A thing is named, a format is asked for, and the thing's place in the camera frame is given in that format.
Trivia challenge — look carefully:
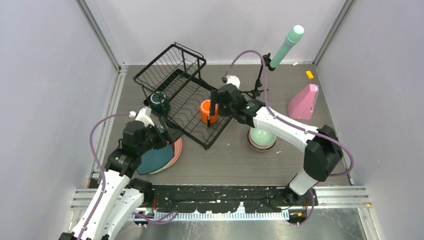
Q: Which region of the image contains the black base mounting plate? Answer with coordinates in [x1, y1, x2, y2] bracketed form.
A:
[143, 185, 318, 214]

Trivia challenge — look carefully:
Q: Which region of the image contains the yellow small block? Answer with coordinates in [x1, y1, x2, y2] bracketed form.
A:
[305, 70, 314, 80]

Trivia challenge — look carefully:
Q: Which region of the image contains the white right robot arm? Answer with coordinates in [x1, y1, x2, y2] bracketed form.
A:
[209, 83, 344, 205]

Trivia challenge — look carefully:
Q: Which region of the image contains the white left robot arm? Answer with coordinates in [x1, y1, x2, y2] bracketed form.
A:
[59, 115, 183, 240]

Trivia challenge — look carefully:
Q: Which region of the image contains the dark green mug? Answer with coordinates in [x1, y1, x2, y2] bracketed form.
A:
[148, 91, 171, 114]

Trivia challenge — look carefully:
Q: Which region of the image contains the pink round plate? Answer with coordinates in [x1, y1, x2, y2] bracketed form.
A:
[152, 138, 183, 174]

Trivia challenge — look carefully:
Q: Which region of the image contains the black mini tripod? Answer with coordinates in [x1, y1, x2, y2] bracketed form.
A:
[242, 52, 276, 99]

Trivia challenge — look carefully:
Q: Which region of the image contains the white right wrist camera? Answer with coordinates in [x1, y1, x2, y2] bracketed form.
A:
[221, 75, 241, 89]

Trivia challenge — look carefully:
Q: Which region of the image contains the light green bowl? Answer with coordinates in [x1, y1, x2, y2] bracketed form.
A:
[249, 128, 277, 148]

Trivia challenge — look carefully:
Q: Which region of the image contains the orange mug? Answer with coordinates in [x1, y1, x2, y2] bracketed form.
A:
[199, 99, 219, 124]

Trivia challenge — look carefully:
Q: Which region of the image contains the teal square plate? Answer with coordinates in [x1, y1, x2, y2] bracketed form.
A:
[136, 144, 175, 175]

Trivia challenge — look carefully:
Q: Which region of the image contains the pink wedge object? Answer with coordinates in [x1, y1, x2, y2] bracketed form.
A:
[287, 84, 319, 120]

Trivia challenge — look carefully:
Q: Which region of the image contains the brown striped bowl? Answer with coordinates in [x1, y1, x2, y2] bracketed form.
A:
[247, 129, 277, 152]

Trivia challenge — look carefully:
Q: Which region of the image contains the black wire dish rack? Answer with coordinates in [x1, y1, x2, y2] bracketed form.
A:
[133, 42, 232, 150]

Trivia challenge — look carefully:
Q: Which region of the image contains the mint green microphone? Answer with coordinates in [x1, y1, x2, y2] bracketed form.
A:
[269, 24, 305, 70]

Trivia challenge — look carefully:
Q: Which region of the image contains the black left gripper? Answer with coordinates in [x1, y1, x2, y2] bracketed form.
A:
[137, 117, 183, 155]

